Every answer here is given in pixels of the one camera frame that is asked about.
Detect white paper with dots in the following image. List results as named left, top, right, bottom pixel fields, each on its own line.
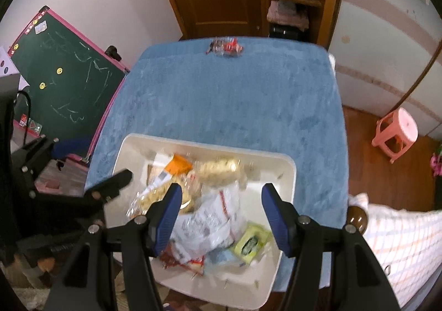
left=0, top=45, right=21, bottom=78

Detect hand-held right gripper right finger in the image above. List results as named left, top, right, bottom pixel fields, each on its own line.
left=261, top=183, right=401, bottom=311

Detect folded clothes stack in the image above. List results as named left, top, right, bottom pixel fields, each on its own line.
left=267, top=0, right=309, bottom=29

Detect pink toy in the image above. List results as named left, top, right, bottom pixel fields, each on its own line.
left=430, top=154, right=442, bottom=177

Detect striped white bedding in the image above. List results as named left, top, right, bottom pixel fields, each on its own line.
left=347, top=194, right=442, bottom=308

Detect brown curved hoop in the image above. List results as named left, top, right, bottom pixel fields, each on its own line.
left=397, top=52, right=442, bottom=115

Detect brown round bedpost knob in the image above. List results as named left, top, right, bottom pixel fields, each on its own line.
left=346, top=206, right=369, bottom=236

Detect white plastic bin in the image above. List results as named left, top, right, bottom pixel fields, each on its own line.
left=104, top=133, right=297, bottom=310

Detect red black snack packet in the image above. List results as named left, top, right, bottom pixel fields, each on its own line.
left=206, top=37, right=244, bottom=57

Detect red white cookie packet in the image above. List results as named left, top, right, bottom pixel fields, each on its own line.
left=161, top=244, right=205, bottom=275

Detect green chalkboard pink frame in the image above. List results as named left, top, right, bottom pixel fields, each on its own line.
left=7, top=6, right=131, bottom=163

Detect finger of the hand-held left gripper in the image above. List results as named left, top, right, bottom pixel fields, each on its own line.
left=20, top=136, right=93, bottom=195
left=84, top=168, right=134, bottom=205

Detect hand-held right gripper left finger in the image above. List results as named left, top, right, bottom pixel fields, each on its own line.
left=44, top=183, right=183, bottom=311

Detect black cable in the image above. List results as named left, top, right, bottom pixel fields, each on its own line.
left=15, top=90, right=31, bottom=146

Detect black box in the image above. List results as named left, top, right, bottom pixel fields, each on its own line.
left=269, top=23, right=301, bottom=39

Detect pink plastic stool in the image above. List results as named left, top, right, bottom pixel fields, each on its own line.
left=372, top=107, right=419, bottom=164

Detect yellow puffed rice bar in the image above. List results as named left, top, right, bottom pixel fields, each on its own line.
left=126, top=182, right=194, bottom=220
left=194, top=157, right=240, bottom=185

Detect orange white stick packet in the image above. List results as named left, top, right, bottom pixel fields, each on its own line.
left=157, top=154, right=193, bottom=191

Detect white wardrobe pink stripes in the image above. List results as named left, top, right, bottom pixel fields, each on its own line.
left=326, top=0, right=442, bottom=141

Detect blue plush tablecloth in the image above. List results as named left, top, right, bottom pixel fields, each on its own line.
left=85, top=37, right=349, bottom=289

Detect white snack bag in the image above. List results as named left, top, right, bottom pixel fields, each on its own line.
left=172, top=190, right=247, bottom=261

